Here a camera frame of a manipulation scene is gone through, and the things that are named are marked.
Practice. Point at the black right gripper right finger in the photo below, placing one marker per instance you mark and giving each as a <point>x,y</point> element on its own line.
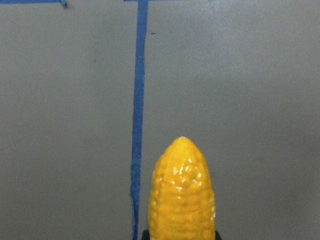
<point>217,236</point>

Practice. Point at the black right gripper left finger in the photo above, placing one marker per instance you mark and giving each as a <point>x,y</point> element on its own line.
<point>145,235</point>

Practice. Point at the yellow corn cob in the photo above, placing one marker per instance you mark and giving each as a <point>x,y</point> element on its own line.
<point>182,200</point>

